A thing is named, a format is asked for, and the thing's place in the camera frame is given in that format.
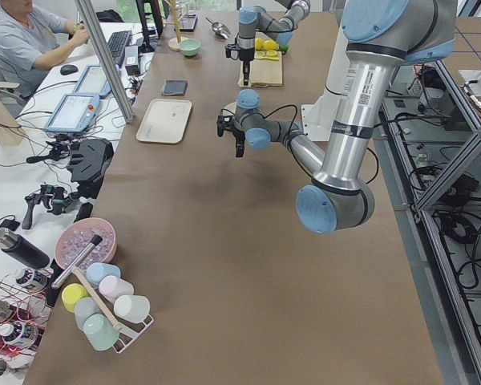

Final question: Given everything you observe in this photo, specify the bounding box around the blue cup on rack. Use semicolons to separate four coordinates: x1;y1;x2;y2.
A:
86;262;121;288

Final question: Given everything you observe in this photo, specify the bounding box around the beige round shallow bowl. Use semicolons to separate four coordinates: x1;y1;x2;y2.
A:
220;102;236;116

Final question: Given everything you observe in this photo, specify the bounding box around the folded grey cloth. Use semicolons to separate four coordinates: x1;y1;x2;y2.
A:
161;79;188;96

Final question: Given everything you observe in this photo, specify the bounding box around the black monitor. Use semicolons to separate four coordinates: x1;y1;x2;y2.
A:
135;0;164;53

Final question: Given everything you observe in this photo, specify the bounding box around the whole lemon lower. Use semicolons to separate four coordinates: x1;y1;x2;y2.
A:
262;39;278;51

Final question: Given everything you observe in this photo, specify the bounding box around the yellow cup on rack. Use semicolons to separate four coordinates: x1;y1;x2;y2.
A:
62;283;89;313

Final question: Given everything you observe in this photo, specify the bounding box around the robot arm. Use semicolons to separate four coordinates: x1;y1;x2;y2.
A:
233;0;310;86
217;1;457;233

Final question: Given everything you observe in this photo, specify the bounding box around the pink cup on rack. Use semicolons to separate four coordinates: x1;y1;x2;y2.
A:
99;275;134;304

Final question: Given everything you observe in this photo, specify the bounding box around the mint cup on rack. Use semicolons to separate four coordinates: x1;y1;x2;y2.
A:
83;314;119;351

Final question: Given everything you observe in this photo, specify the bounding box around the black thermos bottle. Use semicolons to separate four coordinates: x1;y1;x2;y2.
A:
0;227;50;270

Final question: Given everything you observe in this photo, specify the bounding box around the whole lemon upper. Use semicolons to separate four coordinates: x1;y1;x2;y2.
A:
254;38;265;51

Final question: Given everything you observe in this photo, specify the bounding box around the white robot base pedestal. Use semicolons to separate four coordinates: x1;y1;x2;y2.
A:
301;16;350;142

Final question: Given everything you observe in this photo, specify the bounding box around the blue teach pendant far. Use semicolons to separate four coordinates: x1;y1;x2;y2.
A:
73;65;111;99

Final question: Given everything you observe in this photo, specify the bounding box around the metal ice scoop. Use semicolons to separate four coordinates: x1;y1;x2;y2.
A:
205;17;231;40

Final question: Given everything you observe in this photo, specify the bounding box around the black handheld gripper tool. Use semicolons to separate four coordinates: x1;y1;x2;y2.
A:
22;184;80;229

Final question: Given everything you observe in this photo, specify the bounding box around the wooden cup tree stand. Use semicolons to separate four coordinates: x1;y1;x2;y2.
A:
163;0;188;51

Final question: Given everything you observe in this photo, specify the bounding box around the aluminium frame post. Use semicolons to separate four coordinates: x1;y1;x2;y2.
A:
75;0;135;124

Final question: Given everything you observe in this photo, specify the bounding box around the grey cup on rack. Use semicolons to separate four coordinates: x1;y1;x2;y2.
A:
74;297;102;331

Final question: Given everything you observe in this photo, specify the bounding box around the whole lemon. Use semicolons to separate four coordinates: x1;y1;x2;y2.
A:
262;39;278;51
254;38;265;51

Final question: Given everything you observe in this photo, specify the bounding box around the mint green bowl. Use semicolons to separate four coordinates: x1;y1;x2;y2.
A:
179;38;201;58

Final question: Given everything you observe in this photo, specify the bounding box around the black computer mouse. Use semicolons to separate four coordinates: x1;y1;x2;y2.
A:
59;64;79;75

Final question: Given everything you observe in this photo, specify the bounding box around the white cup on rack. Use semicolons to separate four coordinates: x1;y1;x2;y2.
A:
114;294;151;323

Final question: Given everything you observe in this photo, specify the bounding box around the wooden cutting board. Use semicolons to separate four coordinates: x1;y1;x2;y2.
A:
237;51;283;87

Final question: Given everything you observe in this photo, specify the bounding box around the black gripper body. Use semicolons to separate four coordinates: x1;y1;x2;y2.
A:
238;47;254;63
232;128;245;148

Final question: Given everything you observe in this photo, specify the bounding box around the steel muddler black tip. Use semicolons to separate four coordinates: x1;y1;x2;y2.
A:
51;234;103;290

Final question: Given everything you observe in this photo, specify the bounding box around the pink bowl of ice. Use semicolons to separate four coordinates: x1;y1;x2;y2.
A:
55;217;117;270

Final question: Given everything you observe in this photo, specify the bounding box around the blue teach pendant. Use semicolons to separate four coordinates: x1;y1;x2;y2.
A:
43;93;100;133
73;65;111;99

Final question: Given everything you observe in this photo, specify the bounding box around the seated person grey shirt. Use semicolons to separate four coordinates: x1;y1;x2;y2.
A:
0;1;89;99

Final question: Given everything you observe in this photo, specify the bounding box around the cream rabbit serving tray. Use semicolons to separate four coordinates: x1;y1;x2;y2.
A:
135;99;192;144

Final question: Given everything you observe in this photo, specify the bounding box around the white wire cup rack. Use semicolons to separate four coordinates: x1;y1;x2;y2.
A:
71;267;155;355

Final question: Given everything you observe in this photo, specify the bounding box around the blue teach pendant near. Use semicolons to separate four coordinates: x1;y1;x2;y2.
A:
43;93;100;133

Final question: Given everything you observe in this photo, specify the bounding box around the yellow plastic knife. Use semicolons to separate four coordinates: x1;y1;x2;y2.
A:
254;56;280;61

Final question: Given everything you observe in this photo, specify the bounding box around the black keyboard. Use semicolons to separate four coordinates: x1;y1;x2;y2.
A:
107;30;132;67

